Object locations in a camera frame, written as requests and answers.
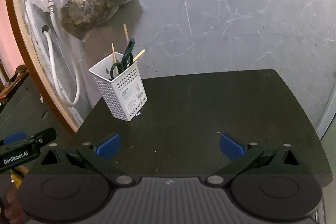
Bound thin wooden skewer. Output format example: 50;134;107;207
133;49;146;63

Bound wooden chopstick with purple band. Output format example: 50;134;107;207
123;24;129;44

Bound white perforated utensil basket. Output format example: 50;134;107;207
89;55;147;121

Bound dark green kitchen scissors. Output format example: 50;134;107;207
110;38;135;80

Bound white water hose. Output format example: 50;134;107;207
41;0;81;107

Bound person left hand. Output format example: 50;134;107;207
4;183;27;224

